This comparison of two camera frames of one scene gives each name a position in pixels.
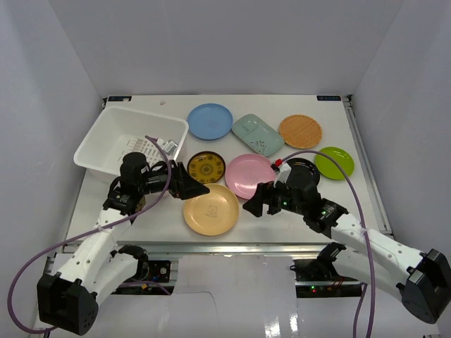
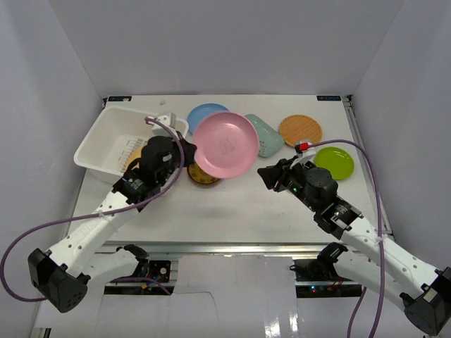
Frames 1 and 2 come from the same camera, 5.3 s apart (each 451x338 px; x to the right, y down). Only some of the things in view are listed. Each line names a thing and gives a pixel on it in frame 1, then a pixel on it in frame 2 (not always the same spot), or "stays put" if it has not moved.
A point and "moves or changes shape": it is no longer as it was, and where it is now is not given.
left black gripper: [177, 180] → [182, 148]
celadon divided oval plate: [261, 136] stays put
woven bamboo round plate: [301, 132] stays put
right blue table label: [328, 98] stays put
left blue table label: [119, 98] stays put
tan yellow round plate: [212, 213] moves or changes shape
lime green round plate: [329, 168] stays put
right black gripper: [255, 204] → [280, 172]
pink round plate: [244, 172] → [227, 144]
